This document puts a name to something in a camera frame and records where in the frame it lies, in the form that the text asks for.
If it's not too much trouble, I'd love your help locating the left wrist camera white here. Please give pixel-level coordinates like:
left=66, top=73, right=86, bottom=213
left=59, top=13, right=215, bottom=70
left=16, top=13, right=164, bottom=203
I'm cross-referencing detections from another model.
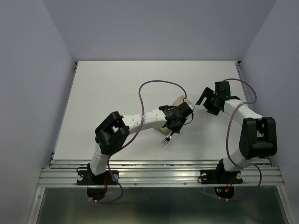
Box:
left=188, top=103, right=195, bottom=111

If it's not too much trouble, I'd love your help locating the aluminium front rail frame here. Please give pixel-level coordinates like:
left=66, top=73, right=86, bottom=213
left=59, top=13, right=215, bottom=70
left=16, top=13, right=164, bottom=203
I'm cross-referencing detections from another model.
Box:
left=37, top=159, right=285, bottom=188

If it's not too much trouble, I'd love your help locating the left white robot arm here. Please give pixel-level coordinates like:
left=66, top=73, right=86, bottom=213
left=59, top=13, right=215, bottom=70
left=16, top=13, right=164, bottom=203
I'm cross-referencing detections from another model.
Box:
left=87, top=102, right=194, bottom=184

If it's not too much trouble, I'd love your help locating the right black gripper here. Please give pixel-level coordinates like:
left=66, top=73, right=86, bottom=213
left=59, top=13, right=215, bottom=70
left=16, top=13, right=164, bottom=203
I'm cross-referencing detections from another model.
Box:
left=195, top=86, right=220, bottom=115

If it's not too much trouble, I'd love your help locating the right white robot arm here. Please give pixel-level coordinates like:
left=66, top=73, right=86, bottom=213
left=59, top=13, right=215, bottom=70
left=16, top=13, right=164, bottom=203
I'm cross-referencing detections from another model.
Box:
left=196, top=79, right=278, bottom=182

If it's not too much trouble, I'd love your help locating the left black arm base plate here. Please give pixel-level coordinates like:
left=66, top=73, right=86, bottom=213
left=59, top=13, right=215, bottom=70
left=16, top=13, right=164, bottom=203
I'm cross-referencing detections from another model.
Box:
left=76, top=167, right=117, bottom=186

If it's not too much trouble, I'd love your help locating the beige cloth napkin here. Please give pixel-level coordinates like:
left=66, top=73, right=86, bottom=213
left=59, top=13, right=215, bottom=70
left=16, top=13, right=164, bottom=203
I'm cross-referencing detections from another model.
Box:
left=155, top=95, right=191, bottom=135

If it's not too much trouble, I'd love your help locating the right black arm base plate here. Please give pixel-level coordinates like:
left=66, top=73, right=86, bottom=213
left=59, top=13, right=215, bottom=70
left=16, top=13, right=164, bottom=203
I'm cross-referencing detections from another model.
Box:
left=198, top=169, right=243, bottom=185

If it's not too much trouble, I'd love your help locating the steel fork black handle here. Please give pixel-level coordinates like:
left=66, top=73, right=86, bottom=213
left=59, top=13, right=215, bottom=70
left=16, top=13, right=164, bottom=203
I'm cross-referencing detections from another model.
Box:
left=160, top=132, right=174, bottom=147

